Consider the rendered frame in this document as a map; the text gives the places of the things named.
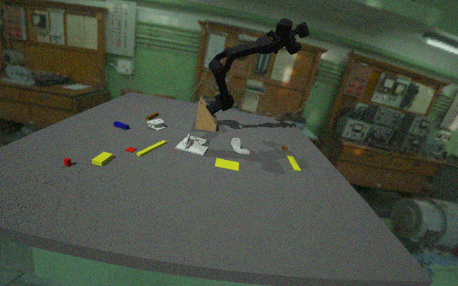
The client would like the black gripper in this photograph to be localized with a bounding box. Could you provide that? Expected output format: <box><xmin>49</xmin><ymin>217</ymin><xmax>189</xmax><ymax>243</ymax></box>
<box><xmin>287</xmin><ymin>22</ymin><xmax>309</xmax><ymax>45</ymax></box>

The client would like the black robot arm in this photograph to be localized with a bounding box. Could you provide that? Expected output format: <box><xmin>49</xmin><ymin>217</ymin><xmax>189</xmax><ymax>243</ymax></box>
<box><xmin>206</xmin><ymin>18</ymin><xmax>301</xmax><ymax>116</ymax></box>

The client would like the small blue block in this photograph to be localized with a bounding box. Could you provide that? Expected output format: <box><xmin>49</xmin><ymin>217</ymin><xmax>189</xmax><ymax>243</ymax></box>
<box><xmin>113</xmin><ymin>121</ymin><xmax>129</xmax><ymax>130</ymax></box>

